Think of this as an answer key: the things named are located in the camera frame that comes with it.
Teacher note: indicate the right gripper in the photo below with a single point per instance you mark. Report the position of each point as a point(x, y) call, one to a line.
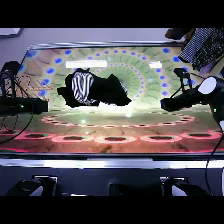
point(178, 101)

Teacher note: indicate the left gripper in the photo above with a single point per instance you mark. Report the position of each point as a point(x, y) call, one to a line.
point(23, 106)

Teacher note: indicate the black shirt with white print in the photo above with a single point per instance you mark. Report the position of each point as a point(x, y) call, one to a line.
point(106, 91)

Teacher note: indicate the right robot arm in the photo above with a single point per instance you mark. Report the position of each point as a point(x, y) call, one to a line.
point(207, 86)

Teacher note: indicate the black white dotted garment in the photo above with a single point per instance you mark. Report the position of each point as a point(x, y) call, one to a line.
point(203, 46)

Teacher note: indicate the brown garment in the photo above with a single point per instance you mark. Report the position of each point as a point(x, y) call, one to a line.
point(176, 33)

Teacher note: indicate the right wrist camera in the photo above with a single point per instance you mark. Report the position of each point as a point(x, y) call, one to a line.
point(182, 74)

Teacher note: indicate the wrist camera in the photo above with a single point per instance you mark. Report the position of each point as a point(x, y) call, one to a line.
point(10, 71)
point(182, 74)

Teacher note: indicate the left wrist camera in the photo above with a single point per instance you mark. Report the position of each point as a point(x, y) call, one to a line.
point(10, 71)

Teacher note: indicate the silver frame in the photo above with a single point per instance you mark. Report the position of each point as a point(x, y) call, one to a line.
point(110, 164)

